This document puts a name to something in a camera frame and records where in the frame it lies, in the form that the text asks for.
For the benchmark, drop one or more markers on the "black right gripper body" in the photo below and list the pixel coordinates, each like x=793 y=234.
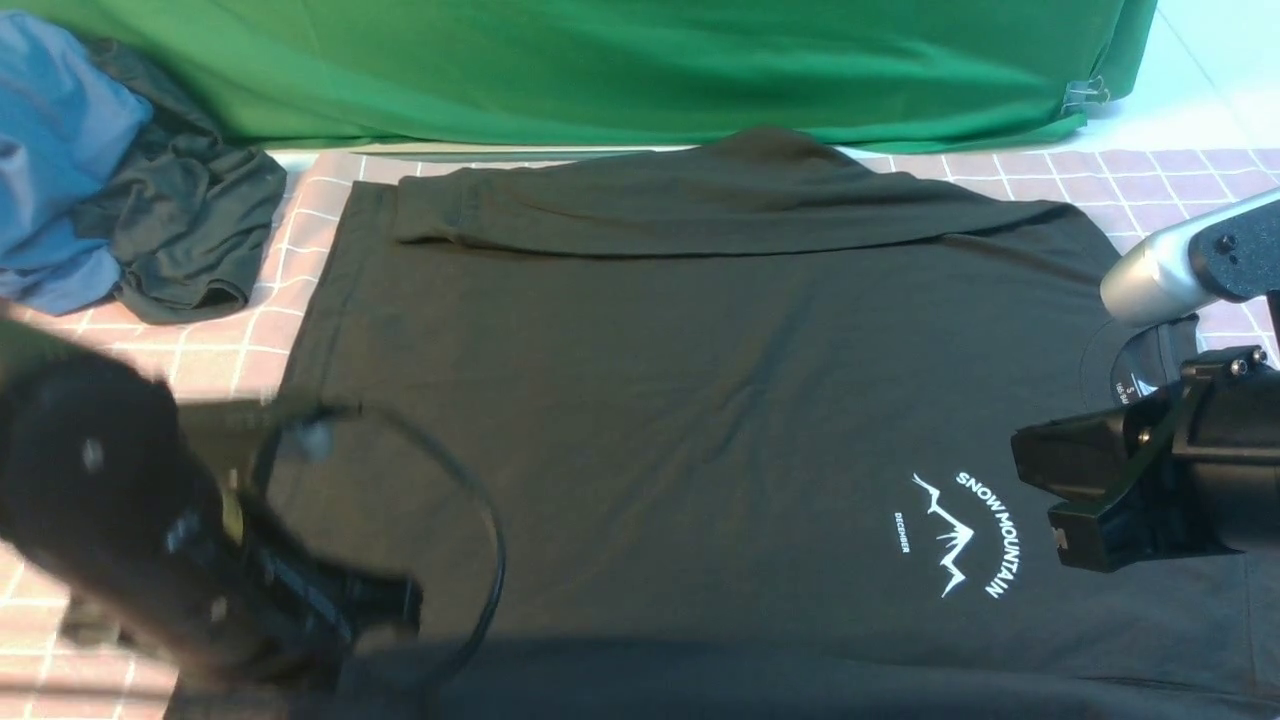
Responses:
x=1207 y=445

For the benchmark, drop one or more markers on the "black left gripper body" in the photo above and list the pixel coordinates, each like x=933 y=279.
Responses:
x=309 y=612

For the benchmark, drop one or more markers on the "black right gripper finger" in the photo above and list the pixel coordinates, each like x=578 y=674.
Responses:
x=1108 y=537
x=1081 y=458

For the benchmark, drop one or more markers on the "dark gray long-sleeve top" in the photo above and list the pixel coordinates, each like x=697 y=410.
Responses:
x=745 y=412

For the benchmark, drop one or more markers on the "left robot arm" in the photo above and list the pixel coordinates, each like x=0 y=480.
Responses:
x=145 y=508

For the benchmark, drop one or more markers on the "metal binder clip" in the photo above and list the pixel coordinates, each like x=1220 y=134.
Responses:
x=1079 y=96

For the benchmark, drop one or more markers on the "dark crumpled garment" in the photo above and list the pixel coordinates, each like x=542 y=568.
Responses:
x=188 y=214

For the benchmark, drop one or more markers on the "green backdrop cloth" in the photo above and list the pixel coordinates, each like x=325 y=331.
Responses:
x=909 y=77

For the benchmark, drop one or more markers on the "blue crumpled garment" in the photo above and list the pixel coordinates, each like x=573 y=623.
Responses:
x=65 y=126

